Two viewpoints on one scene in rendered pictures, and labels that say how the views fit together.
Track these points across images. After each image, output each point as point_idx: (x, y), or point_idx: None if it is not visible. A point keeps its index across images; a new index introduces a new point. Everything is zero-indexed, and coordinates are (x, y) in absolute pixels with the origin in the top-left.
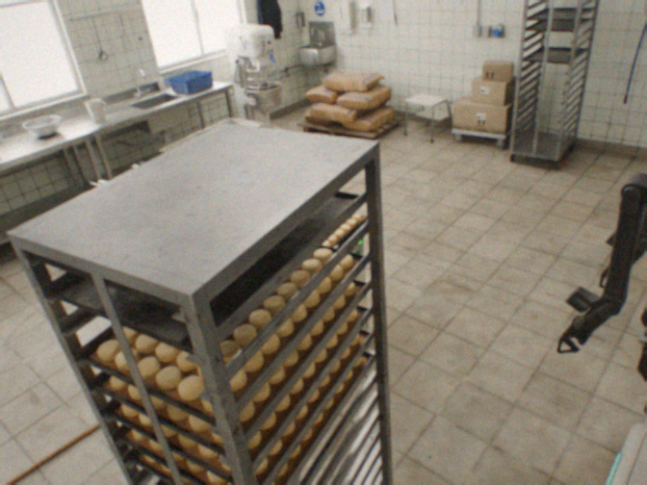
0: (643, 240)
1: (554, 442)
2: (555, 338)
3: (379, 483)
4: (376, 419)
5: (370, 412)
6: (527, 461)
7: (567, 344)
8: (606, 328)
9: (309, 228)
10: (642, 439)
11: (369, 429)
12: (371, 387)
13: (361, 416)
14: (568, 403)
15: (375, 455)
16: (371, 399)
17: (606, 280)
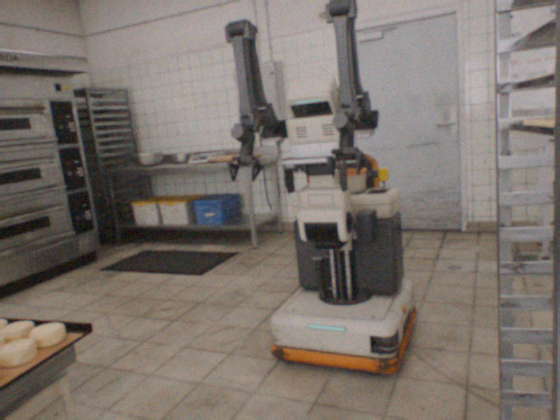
0: (257, 118)
1: (269, 403)
2: (102, 410)
3: (518, 363)
4: (516, 233)
5: (535, 201)
6: (301, 419)
7: (364, 155)
8: (97, 377)
9: None
10: (291, 313)
11: (541, 227)
12: (527, 163)
13: (549, 202)
14: (213, 397)
15: (524, 299)
16: (516, 204)
17: (349, 90)
